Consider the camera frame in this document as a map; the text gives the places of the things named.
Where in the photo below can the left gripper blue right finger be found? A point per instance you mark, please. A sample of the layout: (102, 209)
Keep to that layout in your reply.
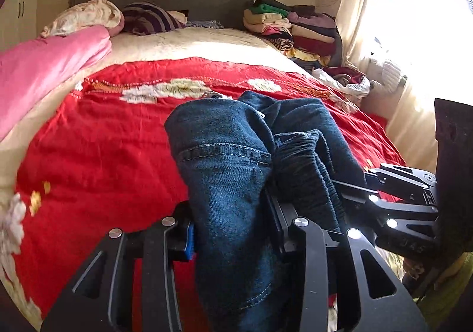
(281, 216)

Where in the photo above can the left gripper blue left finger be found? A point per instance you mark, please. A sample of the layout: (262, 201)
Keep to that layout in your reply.
(189, 248)

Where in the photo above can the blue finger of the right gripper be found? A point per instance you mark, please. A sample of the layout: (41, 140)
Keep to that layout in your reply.
(354, 197)

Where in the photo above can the blue denim pants lace hem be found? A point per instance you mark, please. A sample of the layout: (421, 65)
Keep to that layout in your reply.
(226, 151)

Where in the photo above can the green sleeve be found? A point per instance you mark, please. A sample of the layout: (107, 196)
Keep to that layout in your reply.
(440, 300)

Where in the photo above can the red floral bedspread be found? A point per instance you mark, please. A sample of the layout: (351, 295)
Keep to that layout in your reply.
(94, 155)

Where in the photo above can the white knit garment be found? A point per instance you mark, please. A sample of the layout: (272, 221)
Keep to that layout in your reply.
(385, 77)

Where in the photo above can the stack of folded clothes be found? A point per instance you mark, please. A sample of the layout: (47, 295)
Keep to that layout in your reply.
(307, 37)

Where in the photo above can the cream curtain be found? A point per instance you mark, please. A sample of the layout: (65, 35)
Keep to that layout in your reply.
(431, 42)

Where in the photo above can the striped purple pillow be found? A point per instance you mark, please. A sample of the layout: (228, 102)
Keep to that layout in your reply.
(144, 18)

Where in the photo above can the pink satin quilt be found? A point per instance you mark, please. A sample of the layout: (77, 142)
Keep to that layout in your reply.
(30, 70)

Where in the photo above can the floral beige pillow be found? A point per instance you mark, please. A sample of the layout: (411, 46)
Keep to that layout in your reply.
(88, 14)

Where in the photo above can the white wardrobe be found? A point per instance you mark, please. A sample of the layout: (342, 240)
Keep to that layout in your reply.
(18, 22)

